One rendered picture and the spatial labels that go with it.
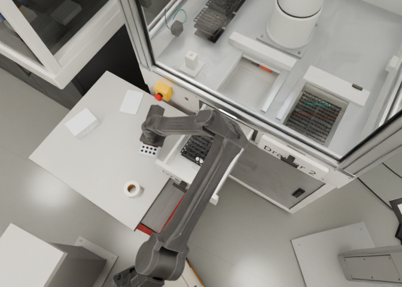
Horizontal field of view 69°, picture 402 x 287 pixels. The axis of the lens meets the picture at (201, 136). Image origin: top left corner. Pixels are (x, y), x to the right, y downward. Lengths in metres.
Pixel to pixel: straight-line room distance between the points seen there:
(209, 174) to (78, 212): 1.63
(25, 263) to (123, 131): 0.68
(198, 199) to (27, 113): 2.16
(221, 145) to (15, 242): 1.06
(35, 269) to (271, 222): 1.38
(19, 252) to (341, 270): 1.75
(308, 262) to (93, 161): 1.43
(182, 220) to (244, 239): 1.35
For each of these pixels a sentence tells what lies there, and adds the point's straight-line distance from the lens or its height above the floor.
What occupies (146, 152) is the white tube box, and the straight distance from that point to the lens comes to 1.36.
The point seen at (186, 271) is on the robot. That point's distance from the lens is 1.78.
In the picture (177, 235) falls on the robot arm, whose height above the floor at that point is 1.30.
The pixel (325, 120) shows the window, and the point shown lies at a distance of 1.03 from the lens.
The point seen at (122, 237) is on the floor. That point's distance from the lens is 2.13.
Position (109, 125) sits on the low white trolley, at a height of 0.76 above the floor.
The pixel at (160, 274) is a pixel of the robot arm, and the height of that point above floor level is 1.27.
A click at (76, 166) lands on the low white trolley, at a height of 0.76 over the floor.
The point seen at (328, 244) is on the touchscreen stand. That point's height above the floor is 0.04.
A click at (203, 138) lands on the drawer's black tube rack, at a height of 0.89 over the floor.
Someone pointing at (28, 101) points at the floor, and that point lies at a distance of 2.79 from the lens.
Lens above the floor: 2.05
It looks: 66 degrees down
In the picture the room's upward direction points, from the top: 3 degrees counter-clockwise
